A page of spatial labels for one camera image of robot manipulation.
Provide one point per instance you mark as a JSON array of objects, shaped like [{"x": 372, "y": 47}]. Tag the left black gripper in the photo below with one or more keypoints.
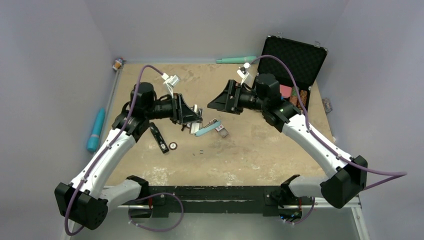
[{"x": 182, "y": 113}]

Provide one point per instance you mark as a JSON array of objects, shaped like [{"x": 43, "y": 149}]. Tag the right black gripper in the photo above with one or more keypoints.
[{"x": 224, "y": 103}]

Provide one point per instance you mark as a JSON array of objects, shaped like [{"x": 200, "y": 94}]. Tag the light blue stapler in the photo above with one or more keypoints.
[{"x": 197, "y": 128}]

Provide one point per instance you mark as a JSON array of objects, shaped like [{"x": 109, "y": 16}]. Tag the black stapler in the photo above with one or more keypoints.
[{"x": 158, "y": 138}]

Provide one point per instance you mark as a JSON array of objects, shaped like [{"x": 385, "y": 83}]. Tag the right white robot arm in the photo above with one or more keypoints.
[{"x": 345, "y": 176}]

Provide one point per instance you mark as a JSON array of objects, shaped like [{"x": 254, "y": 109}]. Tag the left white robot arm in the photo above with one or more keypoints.
[{"x": 109, "y": 149}]

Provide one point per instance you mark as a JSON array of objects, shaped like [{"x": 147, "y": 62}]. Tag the red white staple box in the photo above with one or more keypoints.
[{"x": 222, "y": 131}]

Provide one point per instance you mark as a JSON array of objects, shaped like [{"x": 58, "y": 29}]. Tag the brown poker chip front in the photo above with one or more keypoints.
[{"x": 173, "y": 146}]

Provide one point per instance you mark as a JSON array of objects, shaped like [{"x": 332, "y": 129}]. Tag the mint green microphone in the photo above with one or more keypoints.
[{"x": 236, "y": 60}]

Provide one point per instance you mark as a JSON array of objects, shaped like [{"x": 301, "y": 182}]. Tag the black poker chip case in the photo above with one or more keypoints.
[{"x": 304, "y": 61}]

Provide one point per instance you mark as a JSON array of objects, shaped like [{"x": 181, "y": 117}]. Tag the blue cylindrical tube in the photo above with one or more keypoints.
[{"x": 94, "y": 138}]

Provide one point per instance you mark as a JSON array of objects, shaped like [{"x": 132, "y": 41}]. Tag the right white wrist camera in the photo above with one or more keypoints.
[{"x": 243, "y": 72}]

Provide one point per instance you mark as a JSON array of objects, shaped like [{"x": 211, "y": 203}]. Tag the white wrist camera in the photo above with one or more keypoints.
[
  {"x": 170, "y": 81},
  {"x": 243, "y": 72}
]

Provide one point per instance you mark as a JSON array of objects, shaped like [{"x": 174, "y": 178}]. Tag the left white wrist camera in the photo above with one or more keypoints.
[{"x": 170, "y": 81}]

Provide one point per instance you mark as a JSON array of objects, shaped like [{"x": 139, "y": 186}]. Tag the aluminium rail frame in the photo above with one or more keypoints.
[{"x": 88, "y": 211}]

